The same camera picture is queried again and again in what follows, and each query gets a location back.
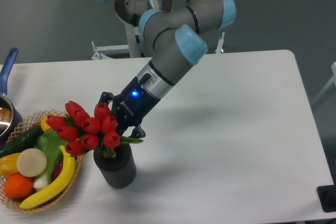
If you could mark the orange fruit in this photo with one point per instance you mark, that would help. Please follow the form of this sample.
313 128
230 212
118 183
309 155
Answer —
18 186

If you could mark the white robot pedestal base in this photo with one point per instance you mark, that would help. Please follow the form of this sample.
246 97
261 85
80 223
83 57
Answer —
201 15

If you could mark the yellow banana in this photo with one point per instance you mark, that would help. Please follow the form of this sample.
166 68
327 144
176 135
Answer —
46 194

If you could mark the yellow bell pepper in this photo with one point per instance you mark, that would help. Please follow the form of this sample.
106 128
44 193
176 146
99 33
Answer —
8 164

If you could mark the yellow squash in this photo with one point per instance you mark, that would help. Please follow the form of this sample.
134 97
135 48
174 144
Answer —
43 123

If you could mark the blue handled saucepan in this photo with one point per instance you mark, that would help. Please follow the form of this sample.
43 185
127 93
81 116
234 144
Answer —
10 117

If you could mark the dark grey ribbed vase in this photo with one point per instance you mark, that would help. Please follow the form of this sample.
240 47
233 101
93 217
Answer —
120 171

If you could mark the red tulip bouquet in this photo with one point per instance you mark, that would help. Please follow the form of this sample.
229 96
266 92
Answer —
83 132

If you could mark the green bok choy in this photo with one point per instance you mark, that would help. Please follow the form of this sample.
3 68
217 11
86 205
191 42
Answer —
49 143

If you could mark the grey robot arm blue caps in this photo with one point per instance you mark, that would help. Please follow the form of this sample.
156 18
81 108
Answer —
174 39

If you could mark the purple red vegetable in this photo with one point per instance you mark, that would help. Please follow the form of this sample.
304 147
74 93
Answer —
67 167

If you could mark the woven wicker basket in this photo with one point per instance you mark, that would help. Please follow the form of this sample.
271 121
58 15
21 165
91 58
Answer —
13 204

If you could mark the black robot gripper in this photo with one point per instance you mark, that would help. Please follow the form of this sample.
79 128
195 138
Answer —
131 106

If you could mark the black device at table edge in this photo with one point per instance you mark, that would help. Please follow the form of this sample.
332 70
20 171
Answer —
327 197

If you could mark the dark green cucumber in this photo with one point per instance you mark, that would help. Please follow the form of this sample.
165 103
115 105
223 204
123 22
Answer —
22 142

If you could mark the beige round disc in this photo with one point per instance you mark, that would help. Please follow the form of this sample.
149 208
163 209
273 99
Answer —
31 162

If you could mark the white furniture frame right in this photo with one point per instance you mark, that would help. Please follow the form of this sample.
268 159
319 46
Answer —
325 91

